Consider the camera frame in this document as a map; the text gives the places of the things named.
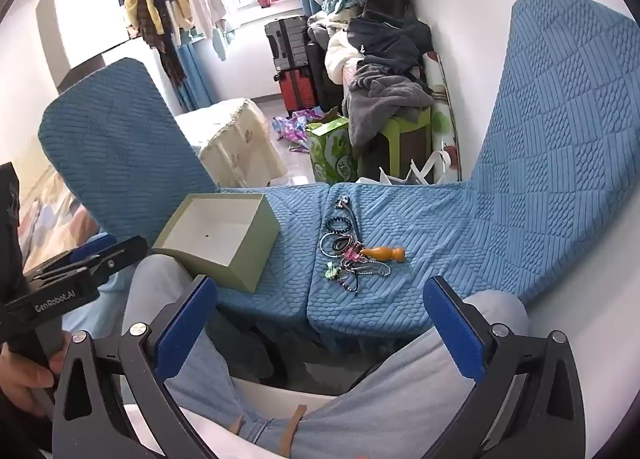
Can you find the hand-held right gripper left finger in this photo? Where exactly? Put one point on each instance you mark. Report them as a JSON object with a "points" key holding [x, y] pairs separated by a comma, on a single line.
{"points": [[182, 324]]}

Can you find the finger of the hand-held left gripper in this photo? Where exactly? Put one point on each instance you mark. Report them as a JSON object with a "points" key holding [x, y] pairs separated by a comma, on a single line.
{"points": [[112, 259], [92, 248]]}

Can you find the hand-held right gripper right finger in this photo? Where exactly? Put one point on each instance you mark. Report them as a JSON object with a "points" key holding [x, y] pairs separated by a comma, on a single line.
{"points": [[456, 334]]}

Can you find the pale green cardboard box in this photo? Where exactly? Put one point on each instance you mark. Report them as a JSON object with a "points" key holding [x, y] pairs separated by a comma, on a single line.
{"points": [[220, 229]]}

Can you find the wooden gourd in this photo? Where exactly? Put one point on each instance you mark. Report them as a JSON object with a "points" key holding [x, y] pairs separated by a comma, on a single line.
{"points": [[380, 253]]}

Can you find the pink hair clip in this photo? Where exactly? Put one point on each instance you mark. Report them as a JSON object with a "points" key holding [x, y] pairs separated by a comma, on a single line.
{"points": [[353, 253]]}

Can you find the black headband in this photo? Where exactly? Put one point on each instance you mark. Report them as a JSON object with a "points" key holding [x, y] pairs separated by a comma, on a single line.
{"points": [[354, 224]]}

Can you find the silver bangle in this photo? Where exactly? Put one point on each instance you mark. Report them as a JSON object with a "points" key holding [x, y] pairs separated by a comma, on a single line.
{"points": [[322, 246]]}

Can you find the person's left hand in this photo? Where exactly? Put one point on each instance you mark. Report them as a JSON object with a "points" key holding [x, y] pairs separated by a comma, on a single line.
{"points": [[22, 379]]}

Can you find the person's left leg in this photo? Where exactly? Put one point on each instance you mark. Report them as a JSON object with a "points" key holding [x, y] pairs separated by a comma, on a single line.
{"points": [[200, 369]]}

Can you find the patterned blanket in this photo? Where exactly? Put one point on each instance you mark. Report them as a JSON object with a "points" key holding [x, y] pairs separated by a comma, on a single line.
{"points": [[50, 219]]}

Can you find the blue scale-pattern chair cover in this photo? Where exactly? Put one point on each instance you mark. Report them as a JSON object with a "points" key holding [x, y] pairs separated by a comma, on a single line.
{"points": [[120, 149]]}

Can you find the white shopping bag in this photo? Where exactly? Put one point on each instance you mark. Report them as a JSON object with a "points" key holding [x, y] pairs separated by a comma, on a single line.
{"points": [[420, 174]]}

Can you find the cream cloth-covered table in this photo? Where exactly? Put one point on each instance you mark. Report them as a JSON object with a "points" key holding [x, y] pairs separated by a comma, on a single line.
{"points": [[235, 139]]}

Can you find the blue check-pattern chair cover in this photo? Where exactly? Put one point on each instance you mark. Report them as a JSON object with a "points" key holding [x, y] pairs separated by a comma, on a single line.
{"points": [[540, 164]]}

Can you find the green plastic stool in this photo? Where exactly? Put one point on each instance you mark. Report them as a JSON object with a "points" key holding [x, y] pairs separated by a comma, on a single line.
{"points": [[400, 149]]}

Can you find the blue curtain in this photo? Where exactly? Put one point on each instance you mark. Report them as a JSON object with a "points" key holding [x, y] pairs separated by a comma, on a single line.
{"points": [[192, 79]]}

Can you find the dark plaid scarf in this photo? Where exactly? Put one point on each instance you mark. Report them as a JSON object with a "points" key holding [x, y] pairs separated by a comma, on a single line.
{"points": [[167, 49]]}

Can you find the fruit-print board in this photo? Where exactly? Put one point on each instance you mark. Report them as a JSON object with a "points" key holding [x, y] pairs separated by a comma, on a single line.
{"points": [[442, 119]]}

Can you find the green printed carton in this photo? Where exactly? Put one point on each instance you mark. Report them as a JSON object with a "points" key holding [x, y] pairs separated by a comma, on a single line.
{"points": [[327, 154]]}

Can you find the white cabinet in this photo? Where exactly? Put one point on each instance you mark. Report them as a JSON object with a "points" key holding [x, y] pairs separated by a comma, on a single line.
{"points": [[75, 24]]}

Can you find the colourful crumpled wrapping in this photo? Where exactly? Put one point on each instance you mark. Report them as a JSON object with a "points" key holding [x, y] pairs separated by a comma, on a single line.
{"points": [[295, 126]]}

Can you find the grey towel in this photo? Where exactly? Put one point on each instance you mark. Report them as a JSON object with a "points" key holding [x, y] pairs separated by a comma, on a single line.
{"points": [[380, 99]]}

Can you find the red suitcase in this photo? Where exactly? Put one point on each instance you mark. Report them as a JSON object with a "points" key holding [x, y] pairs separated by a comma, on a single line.
{"points": [[297, 91]]}

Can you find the black suitcase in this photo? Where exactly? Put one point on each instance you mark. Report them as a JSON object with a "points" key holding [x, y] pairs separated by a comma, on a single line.
{"points": [[287, 44]]}

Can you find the pile of clothes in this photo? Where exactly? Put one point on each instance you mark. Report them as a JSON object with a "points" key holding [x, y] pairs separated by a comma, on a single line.
{"points": [[385, 39]]}

